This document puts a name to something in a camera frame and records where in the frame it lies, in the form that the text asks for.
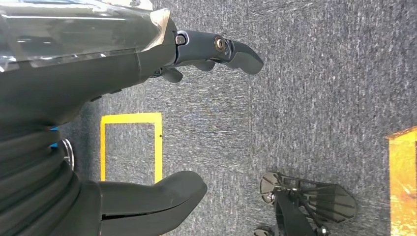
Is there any blue metal shelf rack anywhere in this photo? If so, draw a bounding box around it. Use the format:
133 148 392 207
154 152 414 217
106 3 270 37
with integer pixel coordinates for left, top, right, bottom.
50 126 60 148

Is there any black robot leg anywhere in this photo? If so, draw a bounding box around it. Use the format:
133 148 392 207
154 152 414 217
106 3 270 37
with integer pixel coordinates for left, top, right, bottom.
275 189 329 236

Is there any black robot foot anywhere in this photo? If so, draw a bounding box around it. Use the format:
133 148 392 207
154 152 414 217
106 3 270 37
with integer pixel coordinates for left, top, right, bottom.
254 172 357 236

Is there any yellow orange board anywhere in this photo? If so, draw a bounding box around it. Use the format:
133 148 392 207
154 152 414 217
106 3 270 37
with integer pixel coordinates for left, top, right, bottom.
387 126 417 236

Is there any chrome stanchion post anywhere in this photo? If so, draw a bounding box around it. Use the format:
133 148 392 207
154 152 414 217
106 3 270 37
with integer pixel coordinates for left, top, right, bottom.
61 138 75 171

